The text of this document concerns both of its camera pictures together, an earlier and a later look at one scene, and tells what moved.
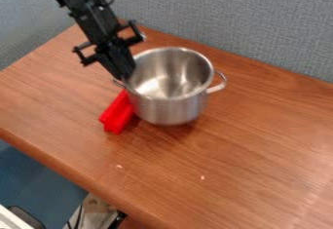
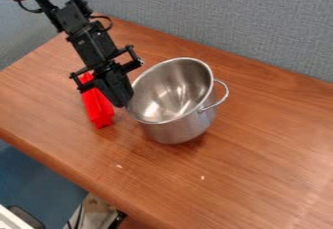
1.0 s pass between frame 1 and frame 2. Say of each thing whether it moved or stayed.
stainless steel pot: moved
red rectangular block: moved
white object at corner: stayed
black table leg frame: stayed
